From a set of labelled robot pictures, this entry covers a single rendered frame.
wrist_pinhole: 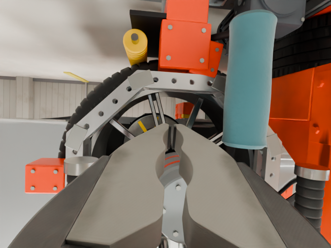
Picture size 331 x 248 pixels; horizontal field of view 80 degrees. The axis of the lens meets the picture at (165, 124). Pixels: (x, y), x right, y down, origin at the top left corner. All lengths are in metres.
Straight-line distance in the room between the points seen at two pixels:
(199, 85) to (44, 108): 5.34
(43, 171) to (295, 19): 0.79
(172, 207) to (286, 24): 0.60
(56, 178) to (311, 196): 0.50
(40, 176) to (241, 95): 0.48
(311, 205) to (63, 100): 5.38
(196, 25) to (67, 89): 5.10
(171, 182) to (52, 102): 5.35
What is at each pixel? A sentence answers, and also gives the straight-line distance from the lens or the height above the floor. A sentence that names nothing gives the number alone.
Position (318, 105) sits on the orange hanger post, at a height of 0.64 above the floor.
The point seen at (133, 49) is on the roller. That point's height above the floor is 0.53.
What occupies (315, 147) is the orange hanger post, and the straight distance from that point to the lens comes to 0.71.
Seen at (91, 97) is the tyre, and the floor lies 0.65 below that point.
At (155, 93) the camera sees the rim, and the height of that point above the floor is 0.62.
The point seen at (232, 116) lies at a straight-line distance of 0.41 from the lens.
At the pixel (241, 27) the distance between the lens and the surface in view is 0.44.
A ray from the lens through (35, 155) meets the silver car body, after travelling 1.05.
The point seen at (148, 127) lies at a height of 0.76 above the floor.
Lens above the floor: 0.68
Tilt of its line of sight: 3 degrees up
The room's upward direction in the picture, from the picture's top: 177 degrees counter-clockwise
